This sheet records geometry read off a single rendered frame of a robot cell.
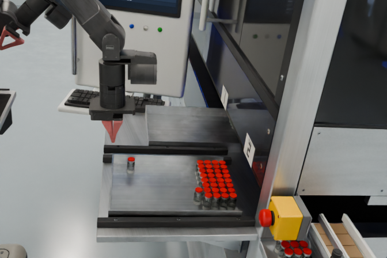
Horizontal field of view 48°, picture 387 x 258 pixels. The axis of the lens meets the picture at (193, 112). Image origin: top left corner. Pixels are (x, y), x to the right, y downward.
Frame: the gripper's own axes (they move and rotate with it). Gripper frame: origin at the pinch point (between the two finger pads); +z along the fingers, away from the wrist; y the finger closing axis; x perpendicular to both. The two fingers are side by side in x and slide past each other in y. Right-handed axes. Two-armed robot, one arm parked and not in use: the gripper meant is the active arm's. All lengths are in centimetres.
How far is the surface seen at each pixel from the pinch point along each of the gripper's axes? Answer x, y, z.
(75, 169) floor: 145, -30, 106
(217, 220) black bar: -6.9, 26.0, 20.0
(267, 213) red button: -18.0, 34.4, 9.2
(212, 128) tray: 44, 33, 22
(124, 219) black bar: -6.8, 2.6, 19.0
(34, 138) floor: 182, -63, 105
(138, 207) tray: 0.3, 6.2, 20.9
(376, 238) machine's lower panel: -11, 68, 24
